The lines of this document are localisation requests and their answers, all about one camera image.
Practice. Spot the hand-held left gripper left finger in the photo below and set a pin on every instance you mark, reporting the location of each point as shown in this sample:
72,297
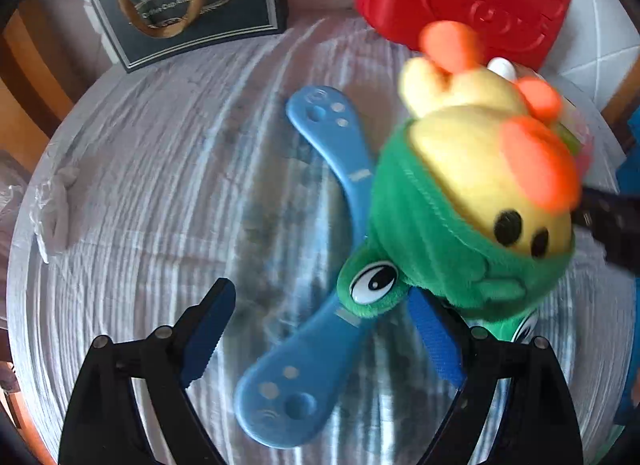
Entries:
207,340

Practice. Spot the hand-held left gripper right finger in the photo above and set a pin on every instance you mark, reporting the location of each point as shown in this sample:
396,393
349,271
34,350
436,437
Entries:
437,340

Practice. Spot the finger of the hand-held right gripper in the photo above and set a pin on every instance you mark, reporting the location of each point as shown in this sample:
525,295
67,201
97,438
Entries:
610,225

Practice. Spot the blue plastic boomerang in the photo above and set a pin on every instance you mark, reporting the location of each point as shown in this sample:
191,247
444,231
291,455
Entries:
300,375

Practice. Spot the yellow duck plush frog hood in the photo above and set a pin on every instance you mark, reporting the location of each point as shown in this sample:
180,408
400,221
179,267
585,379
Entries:
450,225

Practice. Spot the white striped tablecloth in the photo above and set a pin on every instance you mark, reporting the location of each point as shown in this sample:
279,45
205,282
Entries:
150,170

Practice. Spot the crumpled white paper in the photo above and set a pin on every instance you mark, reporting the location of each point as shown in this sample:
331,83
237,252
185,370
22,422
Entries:
57,215

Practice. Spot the red plastic carry case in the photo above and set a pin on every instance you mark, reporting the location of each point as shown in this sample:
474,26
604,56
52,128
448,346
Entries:
415,0

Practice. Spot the dark gift bag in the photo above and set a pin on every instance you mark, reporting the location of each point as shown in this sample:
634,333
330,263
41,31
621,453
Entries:
200,15

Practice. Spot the wooden frame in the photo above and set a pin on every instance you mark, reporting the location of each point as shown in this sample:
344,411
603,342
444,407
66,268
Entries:
30,70

